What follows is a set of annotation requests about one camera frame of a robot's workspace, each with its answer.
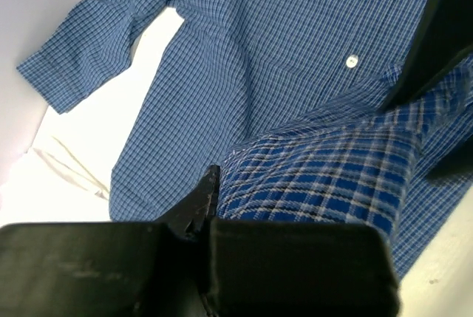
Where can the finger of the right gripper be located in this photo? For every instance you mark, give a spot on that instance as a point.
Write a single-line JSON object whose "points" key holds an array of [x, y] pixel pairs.
{"points": [[442, 39]]}

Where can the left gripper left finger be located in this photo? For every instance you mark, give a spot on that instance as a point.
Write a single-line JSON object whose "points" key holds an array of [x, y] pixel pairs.
{"points": [[112, 268]]}

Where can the blue plaid long sleeve shirt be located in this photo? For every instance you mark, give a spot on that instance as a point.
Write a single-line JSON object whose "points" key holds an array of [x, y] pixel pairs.
{"points": [[282, 95]]}

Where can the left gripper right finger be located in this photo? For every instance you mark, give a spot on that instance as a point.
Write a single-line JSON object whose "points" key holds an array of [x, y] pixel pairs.
{"points": [[292, 269]]}

